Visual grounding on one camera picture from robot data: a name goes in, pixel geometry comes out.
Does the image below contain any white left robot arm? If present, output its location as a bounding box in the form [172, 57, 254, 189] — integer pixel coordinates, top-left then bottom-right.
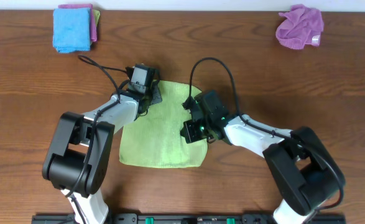
[42, 81, 162, 223]

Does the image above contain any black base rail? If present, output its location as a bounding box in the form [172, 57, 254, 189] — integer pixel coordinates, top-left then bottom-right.
[31, 213, 346, 224]

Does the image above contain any green microfiber cloth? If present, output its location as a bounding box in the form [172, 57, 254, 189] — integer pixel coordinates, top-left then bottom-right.
[119, 81, 208, 169]

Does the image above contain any folded light green cloth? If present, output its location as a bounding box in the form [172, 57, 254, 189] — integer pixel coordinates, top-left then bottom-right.
[93, 9, 101, 26]

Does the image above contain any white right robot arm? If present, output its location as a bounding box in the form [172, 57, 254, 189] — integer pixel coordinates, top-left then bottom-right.
[180, 114, 345, 223]

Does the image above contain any folded blue cloth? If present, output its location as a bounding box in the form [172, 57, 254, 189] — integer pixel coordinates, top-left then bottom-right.
[52, 7, 91, 54]

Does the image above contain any crumpled purple cloth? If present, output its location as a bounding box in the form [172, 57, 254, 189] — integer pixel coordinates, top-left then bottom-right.
[275, 4, 325, 50]

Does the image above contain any folded pink cloth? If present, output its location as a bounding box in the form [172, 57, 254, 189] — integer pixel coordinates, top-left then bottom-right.
[58, 3, 98, 42]

